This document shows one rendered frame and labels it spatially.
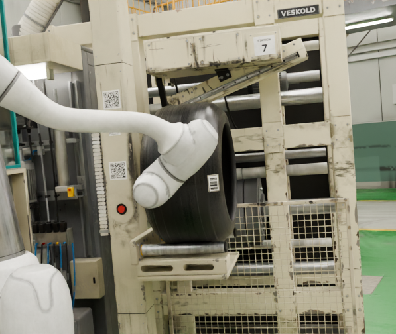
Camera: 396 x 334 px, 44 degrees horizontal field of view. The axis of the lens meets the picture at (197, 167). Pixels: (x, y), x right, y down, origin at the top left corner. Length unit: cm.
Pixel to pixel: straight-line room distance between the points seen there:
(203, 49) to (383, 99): 905
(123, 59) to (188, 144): 83
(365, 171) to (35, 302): 1025
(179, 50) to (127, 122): 101
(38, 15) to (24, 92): 133
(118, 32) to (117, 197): 67
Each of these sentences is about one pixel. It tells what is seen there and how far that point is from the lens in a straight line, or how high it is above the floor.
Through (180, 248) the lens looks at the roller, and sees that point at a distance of 193.
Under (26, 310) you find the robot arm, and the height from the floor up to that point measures 97.
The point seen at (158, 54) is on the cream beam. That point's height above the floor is 172.
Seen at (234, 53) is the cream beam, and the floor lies 168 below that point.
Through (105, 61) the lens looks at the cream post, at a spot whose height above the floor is 166.
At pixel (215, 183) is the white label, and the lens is 175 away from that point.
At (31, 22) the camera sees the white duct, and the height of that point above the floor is 195.
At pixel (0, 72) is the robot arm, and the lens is 126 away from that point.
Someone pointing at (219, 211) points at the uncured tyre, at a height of 105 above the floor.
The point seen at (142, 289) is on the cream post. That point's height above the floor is 72.
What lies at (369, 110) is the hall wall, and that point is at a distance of 1116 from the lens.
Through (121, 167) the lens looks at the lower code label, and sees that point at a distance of 204.
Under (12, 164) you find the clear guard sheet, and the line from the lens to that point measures 192.
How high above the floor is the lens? 131
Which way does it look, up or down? 3 degrees down
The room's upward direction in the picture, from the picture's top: 5 degrees counter-clockwise
